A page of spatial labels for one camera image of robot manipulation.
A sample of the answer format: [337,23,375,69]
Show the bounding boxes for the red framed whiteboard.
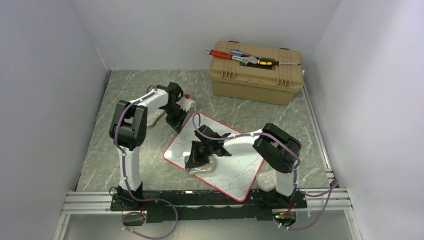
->
[163,112,264,202]

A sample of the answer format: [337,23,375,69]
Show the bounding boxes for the yellow black screwdriver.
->
[257,58,300,66]

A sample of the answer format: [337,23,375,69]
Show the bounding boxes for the purple cable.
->
[191,111,339,232]
[113,84,179,239]

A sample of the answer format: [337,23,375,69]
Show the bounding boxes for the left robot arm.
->
[109,82,196,210]

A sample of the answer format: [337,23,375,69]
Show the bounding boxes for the red handled adjustable wrench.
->
[205,49,258,65]

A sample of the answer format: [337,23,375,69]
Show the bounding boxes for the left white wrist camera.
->
[177,94,197,112]

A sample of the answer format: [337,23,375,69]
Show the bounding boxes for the tan plastic toolbox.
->
[209,40,304,106]

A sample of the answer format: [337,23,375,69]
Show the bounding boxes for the aluminium rail frame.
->
[53,188,363,240]

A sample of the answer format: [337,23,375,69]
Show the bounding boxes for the blue red screwdriver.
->
[229,49,252,57]

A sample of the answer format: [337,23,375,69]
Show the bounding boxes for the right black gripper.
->
[187,140,215,170]

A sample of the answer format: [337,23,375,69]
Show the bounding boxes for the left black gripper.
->
[163,104,190,135]

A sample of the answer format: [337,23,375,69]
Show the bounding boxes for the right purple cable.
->
[191,111,339,232]

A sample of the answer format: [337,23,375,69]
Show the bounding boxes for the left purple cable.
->
[113,84,179,239]

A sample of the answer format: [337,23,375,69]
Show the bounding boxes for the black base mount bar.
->
[110,189,307,223]

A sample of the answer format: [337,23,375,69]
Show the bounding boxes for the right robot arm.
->
[184,123,302,208]

